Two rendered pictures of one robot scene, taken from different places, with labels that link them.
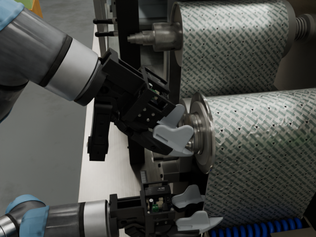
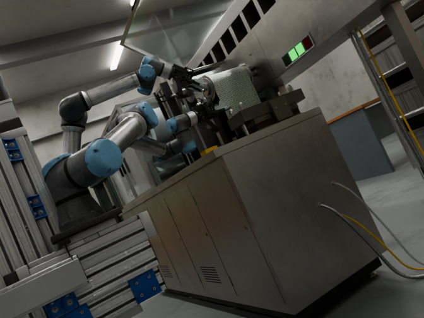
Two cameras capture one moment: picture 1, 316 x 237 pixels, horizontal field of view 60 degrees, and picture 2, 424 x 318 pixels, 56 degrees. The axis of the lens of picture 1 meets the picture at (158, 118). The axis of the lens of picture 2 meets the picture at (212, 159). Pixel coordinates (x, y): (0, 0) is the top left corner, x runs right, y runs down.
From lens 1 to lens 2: 1.98 m
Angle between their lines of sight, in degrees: 44
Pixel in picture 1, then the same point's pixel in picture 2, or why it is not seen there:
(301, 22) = not seen: hidden behind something
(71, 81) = (168, 67)
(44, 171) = not seen: outside the picture
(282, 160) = (234, 81)
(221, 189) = (223, 96)
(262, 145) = (224, 77)
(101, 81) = (174, 67)
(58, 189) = not seen: outside the picture
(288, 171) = (240, 86)
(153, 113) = (189, 75)
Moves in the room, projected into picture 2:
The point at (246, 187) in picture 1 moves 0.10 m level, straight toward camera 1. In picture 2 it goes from (231, 94) to (228, 92)
